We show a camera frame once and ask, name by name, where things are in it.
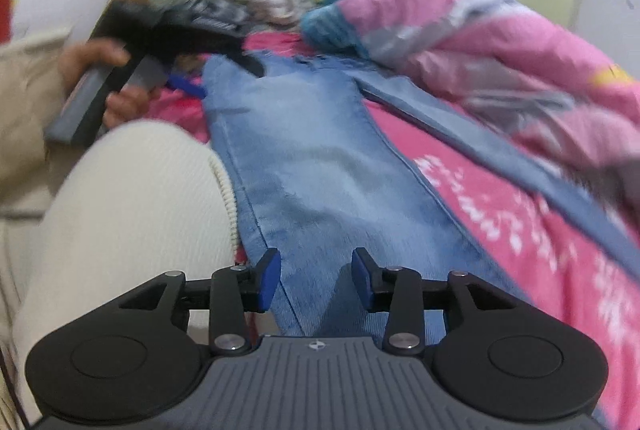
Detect blue denim jeans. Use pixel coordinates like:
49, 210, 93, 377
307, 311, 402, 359
200, 51, 640, 346

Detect cream knit sweater sleeve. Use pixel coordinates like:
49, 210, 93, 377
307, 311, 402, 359
1, 121, 239, 429

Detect pink floral bed sheet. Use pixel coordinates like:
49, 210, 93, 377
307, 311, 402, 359
144, 31, 640, 430

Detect pink grey quilt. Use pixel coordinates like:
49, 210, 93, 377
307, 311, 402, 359
299, 0, 640, 221

